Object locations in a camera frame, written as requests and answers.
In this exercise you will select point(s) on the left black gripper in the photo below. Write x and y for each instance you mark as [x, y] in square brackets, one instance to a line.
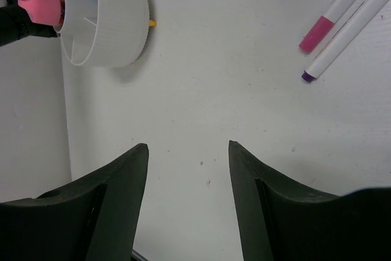
[16, 24]

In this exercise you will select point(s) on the purple capped white pen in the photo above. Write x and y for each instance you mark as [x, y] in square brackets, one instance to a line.
[361, 17]

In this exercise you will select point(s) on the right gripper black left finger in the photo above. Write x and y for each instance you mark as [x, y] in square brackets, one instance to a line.
[92, 218]

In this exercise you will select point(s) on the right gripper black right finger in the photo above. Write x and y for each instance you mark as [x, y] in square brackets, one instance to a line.
[282, 219]

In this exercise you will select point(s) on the pink capped white pen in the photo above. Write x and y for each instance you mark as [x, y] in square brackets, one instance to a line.
[324, 25]

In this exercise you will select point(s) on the pink glue bottle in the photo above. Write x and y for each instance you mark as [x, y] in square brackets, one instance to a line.
[47, 12]

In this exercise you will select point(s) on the white round divided container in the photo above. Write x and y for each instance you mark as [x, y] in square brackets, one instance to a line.
[104, 33]

